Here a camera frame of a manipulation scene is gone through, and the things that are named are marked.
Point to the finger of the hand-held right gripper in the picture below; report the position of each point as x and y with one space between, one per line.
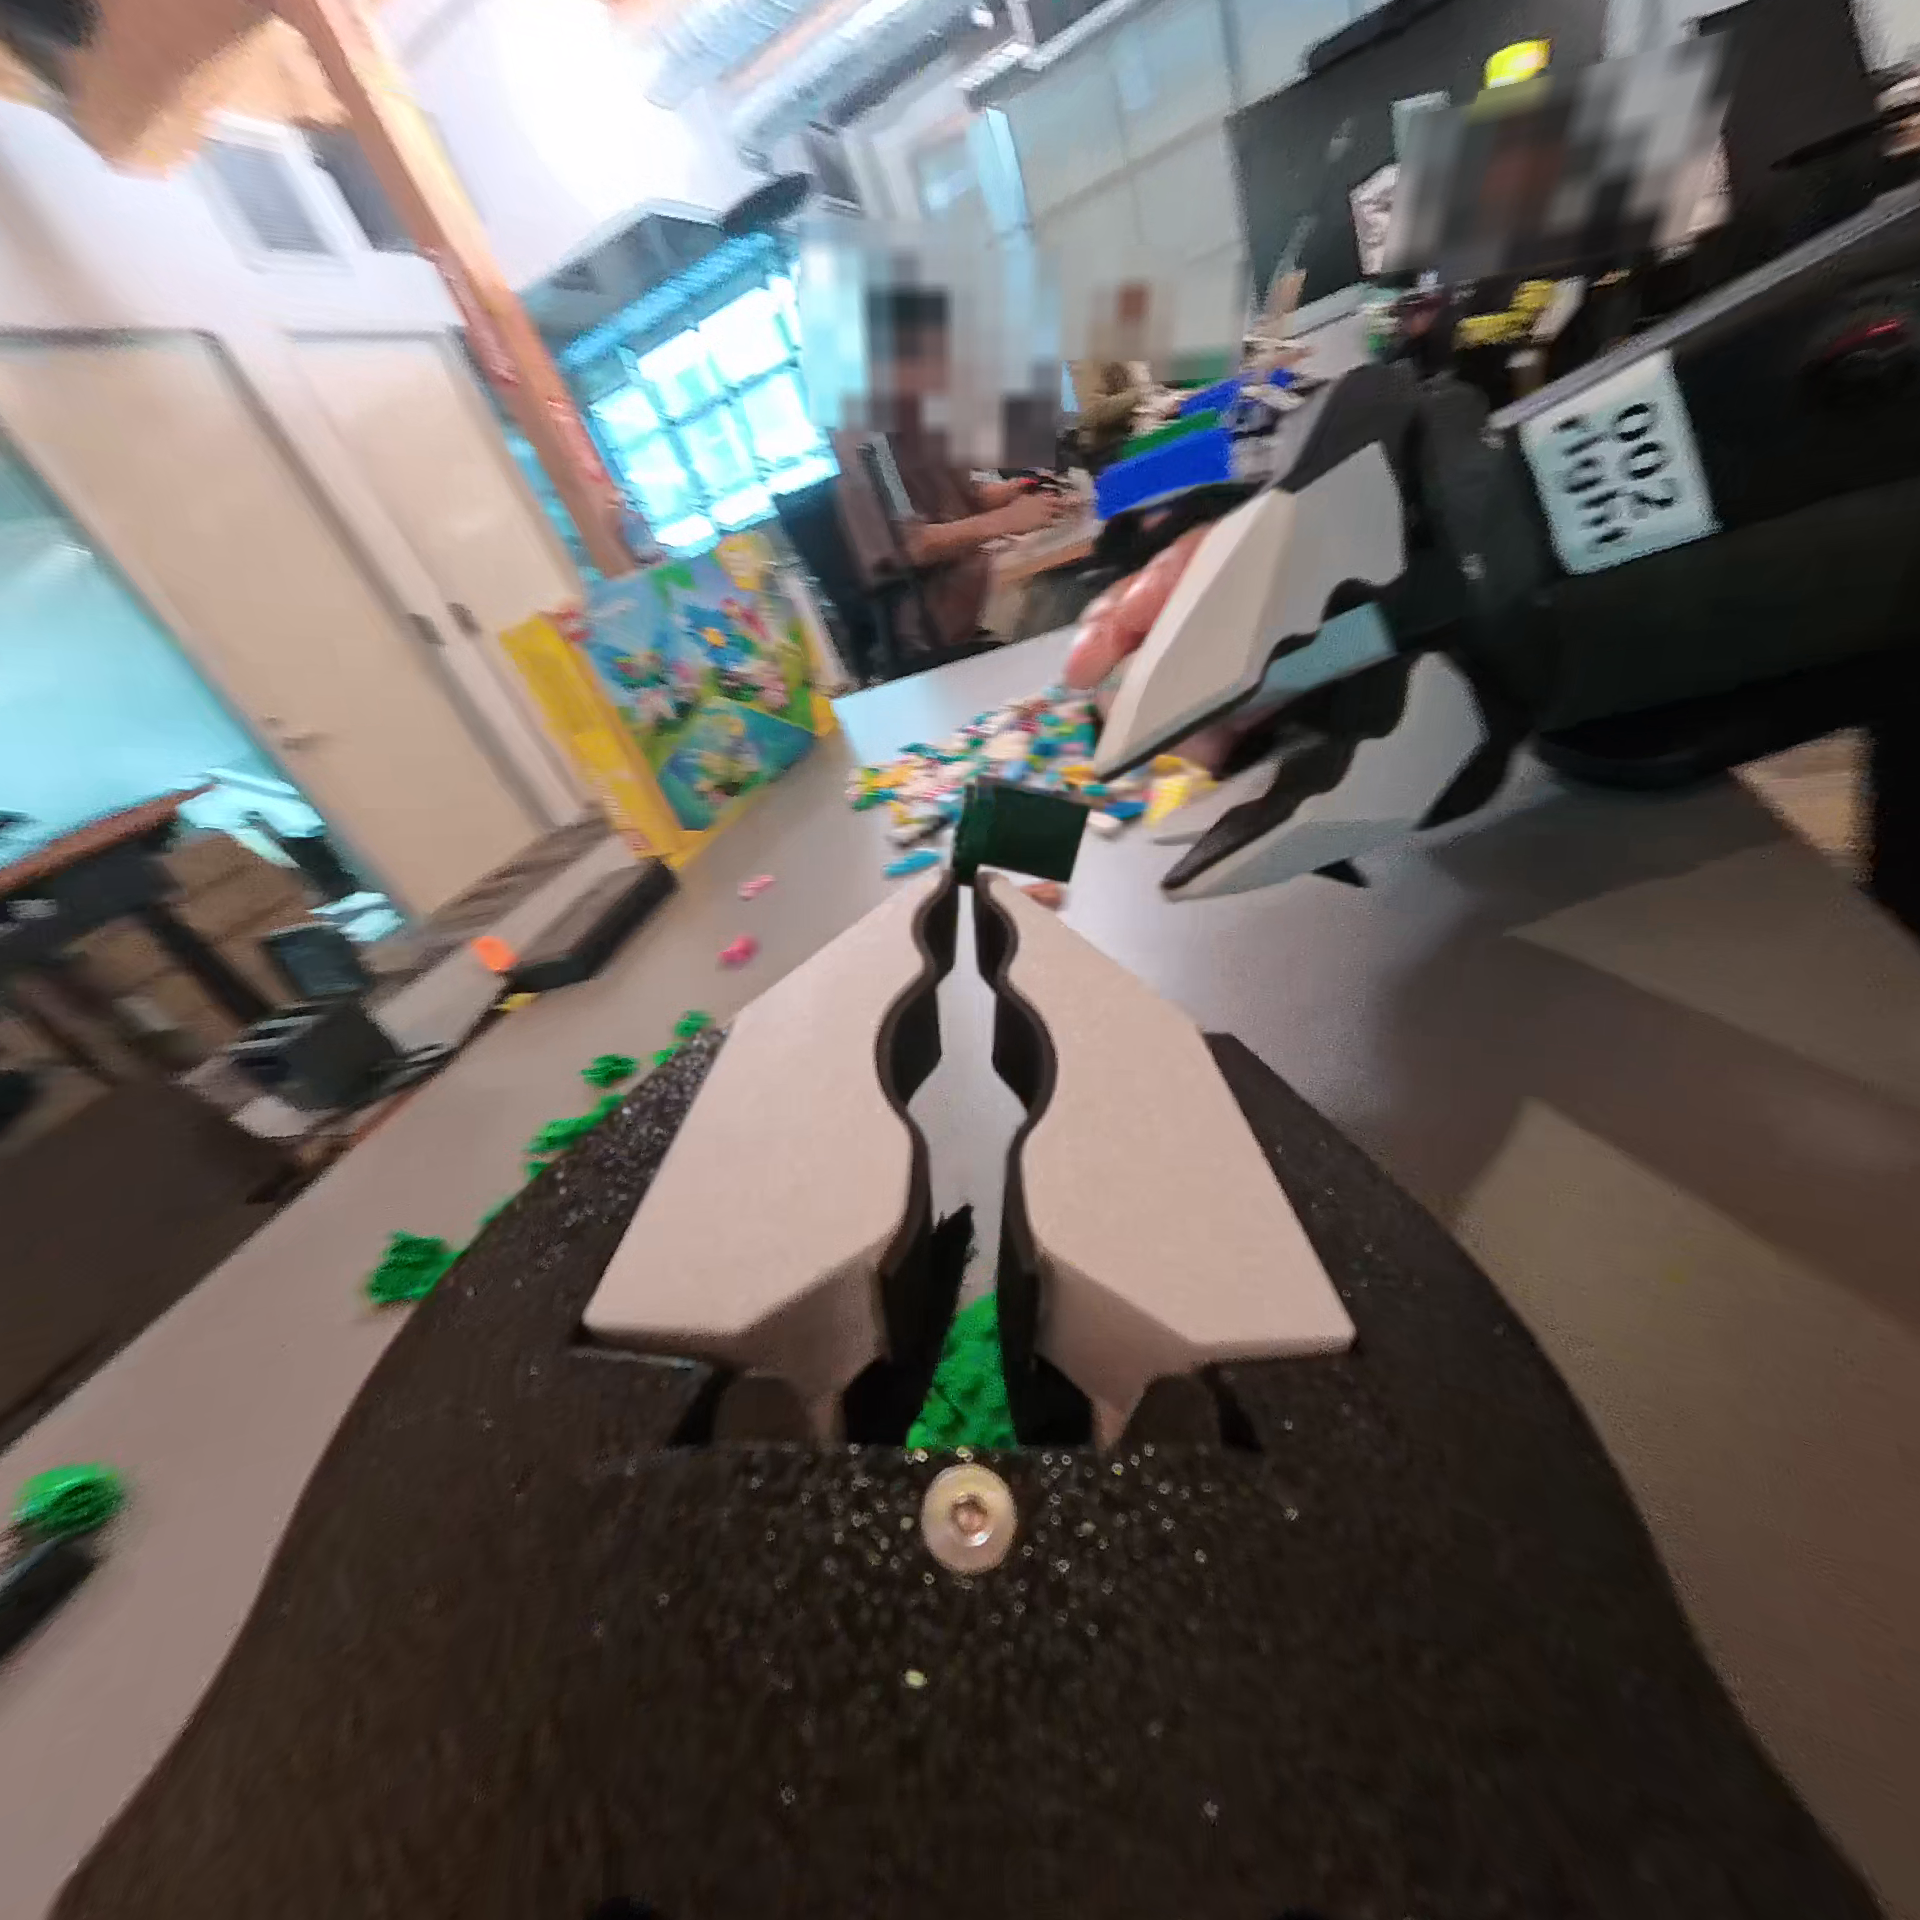
1349 780
1245 599

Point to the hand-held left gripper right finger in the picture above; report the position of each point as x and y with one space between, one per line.
1172 1200

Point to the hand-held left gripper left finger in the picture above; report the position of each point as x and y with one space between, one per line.
751 1184

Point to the dark green square plate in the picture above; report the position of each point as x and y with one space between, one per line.
1021 828

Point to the wooden top desk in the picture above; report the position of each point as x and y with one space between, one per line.
107 839

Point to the person's right hand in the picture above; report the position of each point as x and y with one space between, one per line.
1126 615

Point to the blue storage bin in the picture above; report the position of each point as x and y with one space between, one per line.
1162 480

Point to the green storage bin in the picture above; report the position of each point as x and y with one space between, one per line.
1172 432

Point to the black long case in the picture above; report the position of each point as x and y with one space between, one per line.
601 932

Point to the pile of multicoloured bricks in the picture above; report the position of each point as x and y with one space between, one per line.
974 750

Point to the scattered small green bricks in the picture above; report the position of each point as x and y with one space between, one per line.
407 1267

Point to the dark equipment box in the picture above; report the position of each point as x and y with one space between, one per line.
323 1036

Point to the colourful toy box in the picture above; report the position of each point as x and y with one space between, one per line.
705 676

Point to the white double door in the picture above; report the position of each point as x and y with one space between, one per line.
347 599

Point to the green round brick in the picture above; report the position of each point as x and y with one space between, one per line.
67 1501

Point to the black box with blue edge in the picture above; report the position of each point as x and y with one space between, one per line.
38 1589

